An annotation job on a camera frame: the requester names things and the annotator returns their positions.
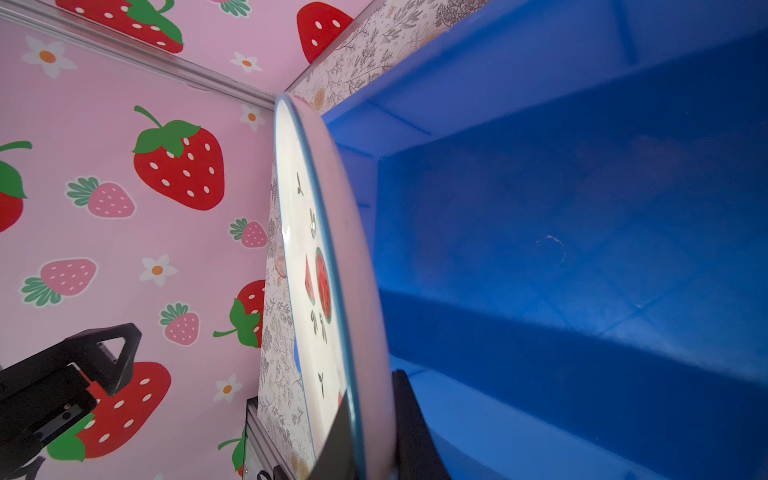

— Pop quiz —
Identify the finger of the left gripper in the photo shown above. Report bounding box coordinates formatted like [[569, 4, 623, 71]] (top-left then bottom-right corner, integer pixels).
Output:
[[64, 323, 142, 396]]

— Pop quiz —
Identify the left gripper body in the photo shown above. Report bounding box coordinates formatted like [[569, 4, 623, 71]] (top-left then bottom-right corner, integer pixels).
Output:
[[1, 365, 97, 479]]

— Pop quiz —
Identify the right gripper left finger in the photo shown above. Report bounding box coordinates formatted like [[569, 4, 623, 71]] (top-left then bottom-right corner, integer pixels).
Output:
[[308, 394, 357, 480]]

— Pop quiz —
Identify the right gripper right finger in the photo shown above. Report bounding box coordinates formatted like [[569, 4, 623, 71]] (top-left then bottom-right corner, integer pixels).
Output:
[[392, 370, 450, 480]]

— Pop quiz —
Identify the white watermelon pattern plate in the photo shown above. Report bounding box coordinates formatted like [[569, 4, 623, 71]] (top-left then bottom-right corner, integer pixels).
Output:
[[275, 93, 396, 479]]

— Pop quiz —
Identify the blue plastic bin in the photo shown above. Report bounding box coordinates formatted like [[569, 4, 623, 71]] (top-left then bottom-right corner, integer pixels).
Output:
[[325, 1, 767, 479]]

